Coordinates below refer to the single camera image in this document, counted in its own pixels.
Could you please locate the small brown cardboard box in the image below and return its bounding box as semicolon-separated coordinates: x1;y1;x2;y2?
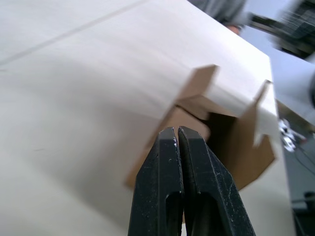
124;64;277;193

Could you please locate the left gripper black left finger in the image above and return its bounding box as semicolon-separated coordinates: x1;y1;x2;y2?
127;126;185;236

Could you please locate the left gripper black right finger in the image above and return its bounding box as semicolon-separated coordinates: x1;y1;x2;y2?
177;125;256;236

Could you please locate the person in grey clothes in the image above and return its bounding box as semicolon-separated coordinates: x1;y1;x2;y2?
204;0;251;34

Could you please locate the black office chair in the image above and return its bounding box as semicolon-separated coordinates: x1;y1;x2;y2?
247;0;315;59

